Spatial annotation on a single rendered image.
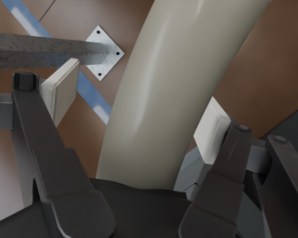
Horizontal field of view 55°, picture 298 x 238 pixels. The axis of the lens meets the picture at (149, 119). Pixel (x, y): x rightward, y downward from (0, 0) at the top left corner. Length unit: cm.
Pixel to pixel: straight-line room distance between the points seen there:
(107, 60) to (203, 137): 135
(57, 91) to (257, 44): 125
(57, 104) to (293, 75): 127
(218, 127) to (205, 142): 2
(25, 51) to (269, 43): 97
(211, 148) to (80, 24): 147
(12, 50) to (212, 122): 84
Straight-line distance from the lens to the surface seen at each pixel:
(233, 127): 16
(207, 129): 17
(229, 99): 138
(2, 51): 94
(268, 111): 139
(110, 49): 150
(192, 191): 102
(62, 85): 17
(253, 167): 16
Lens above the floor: 137
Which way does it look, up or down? 68 degrees down
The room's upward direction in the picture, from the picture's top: 123 degrees counter-clockwise
